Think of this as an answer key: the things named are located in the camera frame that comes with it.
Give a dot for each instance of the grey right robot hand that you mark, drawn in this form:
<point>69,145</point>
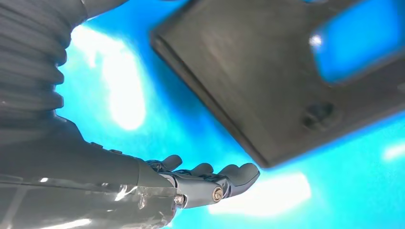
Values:
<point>79,177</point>

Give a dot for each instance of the blue metal shelf rack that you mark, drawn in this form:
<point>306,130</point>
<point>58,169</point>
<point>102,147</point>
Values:
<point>177,139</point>

